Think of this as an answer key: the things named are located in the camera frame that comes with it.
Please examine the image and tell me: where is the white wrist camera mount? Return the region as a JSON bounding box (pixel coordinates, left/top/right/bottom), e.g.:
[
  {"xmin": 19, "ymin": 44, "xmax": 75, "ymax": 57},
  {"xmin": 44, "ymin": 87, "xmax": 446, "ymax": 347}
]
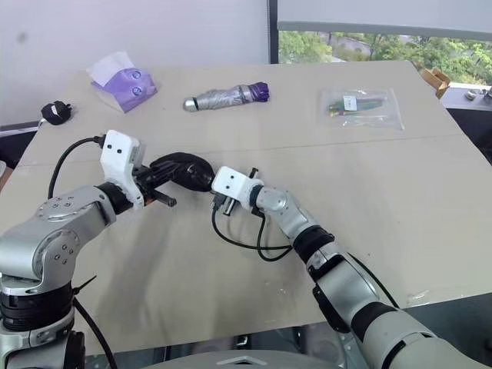
[
  {"xmin": 211, "ymin": 165, "xmax": 265, "ymax": 211},
  {"xmin": 99, "ymin": 129, "xmax": 148, "ymax": 211}
]

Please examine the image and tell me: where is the folded silver purple umbrella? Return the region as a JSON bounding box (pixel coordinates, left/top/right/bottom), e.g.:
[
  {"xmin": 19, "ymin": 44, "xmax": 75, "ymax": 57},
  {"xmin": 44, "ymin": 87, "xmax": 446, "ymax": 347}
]
[{"xmin": 182, "ymin": 81, "xmax": 271, "ymax": 113}]

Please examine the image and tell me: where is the purple tissue pack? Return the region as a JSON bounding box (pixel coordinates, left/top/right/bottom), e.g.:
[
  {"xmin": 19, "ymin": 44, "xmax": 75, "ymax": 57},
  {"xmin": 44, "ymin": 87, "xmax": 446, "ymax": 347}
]
[{"xmin": 86, "ymin": 52, "xmax": 159, "ymax": 114}]

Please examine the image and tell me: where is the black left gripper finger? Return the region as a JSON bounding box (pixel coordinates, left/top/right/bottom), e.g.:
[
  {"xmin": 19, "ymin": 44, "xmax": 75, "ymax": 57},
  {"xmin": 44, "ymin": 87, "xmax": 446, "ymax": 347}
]
[
  {"xmin": 148, "ymin": 158, "xmax": 176, "ymax": 182},
  {"xmin": 145, "ymin": 191, "xmax": 178, "ymax": 208}
]

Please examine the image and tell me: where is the small black strap bundle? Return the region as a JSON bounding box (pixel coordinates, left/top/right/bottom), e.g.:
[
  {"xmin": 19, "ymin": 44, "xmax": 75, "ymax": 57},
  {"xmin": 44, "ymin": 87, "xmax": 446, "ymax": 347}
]
[{"xmin": 40, "ymin": 100, "xmax": 74, "ymax": 126}]

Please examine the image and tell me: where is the black window frame post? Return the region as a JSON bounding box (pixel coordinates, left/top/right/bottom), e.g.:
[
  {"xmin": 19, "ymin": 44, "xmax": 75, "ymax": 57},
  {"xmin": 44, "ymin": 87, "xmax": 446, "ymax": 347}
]
[{"xmin": 267, "ymin": 0, "xmax": 280, "ymax": 65}]

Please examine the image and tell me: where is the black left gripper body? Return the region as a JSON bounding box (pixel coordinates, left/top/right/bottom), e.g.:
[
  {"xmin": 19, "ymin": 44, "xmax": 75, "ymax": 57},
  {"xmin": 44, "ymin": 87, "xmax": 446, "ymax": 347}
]
[{"xmin": 132, "ymin": 164, "xmax": 159, "ymax": 202}]

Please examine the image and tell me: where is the black left shoulder cable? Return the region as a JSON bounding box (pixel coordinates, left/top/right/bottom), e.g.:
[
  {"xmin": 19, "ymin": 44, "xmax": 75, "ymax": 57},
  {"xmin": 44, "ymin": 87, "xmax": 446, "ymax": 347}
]
[{"xmin": 71, "ymin": 296, "xmax": 118, "ymax": 369}]

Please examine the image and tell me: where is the grey robot torso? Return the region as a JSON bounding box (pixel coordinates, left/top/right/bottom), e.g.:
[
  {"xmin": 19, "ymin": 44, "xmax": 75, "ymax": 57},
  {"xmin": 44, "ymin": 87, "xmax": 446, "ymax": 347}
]
[{"xmin": 115, "ymin": 348, "xmax": 372, "ymax": 369}]

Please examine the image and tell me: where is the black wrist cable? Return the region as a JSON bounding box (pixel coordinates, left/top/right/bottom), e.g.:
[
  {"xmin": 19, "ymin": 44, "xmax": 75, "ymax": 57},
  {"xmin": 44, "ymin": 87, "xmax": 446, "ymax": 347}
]
[
  {"xmin": 47, "ymin": 135, "xmax": 107, "ymax": 200},
  {"xmin": 211, "ymin": 200, "xmax": 294, "ymax": 263}
]

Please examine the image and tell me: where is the clear plastic zip bag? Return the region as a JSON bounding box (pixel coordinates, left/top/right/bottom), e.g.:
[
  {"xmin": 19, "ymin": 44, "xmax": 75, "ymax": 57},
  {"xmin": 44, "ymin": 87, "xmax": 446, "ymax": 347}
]
[{"xmin": 316, "ymin": 88, "xmax": 406, "ymax": 131}]

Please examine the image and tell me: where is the black drawstring pouch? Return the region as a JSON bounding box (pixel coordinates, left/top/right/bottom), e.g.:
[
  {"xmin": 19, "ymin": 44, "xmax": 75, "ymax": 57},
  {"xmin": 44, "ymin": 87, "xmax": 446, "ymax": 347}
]
[{"xmin": 148, "ymin": 151, "xmax": 215, "ymax": 192}]

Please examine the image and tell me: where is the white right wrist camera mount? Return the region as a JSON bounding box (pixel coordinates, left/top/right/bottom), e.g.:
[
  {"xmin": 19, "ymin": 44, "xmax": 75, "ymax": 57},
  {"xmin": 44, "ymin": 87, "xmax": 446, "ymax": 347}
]
[{"xmin": 211, "ymin": 165, "xmax": 265, "ymax": 211}]

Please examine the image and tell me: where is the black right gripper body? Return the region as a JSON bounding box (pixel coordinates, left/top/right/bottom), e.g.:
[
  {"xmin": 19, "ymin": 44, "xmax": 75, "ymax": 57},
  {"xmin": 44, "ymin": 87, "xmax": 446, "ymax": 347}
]
[{"xmin": 211, "ymin": 191, "xmax": 234, "ymax": 217}]

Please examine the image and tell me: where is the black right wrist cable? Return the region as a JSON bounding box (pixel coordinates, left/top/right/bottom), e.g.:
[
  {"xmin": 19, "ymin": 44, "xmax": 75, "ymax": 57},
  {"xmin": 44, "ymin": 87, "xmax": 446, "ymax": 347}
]
[{"xmin": 211, "ymin": 200, "xmax": 294, "ymax": 263}]

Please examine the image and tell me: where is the small cardboard box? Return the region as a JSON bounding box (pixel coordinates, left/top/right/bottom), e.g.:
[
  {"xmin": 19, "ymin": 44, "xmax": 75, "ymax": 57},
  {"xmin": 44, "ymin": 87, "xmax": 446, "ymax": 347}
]
[{"xmin": 421, "ymin": 68, "xmax": 452, "ymax": 99}]

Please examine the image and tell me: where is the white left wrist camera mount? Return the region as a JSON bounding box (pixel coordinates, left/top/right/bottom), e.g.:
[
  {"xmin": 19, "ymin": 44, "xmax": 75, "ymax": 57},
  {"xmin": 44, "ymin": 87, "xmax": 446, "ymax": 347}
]
[{"xmin": 99, "ymin": 129, "xmax": 148, "ymax": 211}]

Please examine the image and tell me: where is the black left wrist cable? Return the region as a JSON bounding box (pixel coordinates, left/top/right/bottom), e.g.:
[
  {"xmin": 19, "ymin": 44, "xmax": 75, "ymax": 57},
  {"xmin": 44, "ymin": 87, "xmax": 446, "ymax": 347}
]
[{"xmin": 47, "ymin": 135, "xmax": 107, "ymax": 200}]

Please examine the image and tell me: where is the grey roller blind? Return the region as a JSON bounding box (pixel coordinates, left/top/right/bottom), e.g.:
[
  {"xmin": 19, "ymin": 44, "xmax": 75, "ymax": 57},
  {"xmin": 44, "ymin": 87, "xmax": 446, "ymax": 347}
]
[{"xmin": 277, "ymin": 0, "xmax": 492, "ymax": 40}]

